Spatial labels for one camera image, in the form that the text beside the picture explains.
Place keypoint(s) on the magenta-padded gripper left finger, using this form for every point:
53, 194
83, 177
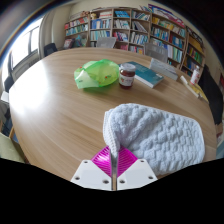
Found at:
87, 173

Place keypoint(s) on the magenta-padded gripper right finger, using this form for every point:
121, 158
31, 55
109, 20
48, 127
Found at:
138, 173

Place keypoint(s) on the light blue waffle towel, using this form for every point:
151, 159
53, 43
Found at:
160, 136

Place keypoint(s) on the glass jar with red label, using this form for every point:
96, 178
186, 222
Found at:
126, 76

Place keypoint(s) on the teal book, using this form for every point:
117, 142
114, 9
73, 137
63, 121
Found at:
146, 75

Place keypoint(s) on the green plastic bag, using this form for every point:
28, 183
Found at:
96, 73

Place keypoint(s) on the yellow book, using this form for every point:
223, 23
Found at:
202, 93
188, 86

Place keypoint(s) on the black coat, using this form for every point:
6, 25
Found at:
211, 95

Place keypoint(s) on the grey book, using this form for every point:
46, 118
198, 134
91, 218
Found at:
163, 68

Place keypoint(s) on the white bottle with red label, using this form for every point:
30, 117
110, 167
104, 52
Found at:
195, 76

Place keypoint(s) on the grey mesh chair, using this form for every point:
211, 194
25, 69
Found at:
156, 51
106, 42

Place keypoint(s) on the black office chair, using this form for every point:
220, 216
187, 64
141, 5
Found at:
50, 49

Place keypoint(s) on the window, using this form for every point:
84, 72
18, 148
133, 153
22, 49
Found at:
25, 45

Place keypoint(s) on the wooden bookshelf with books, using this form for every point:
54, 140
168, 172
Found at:
140, 26

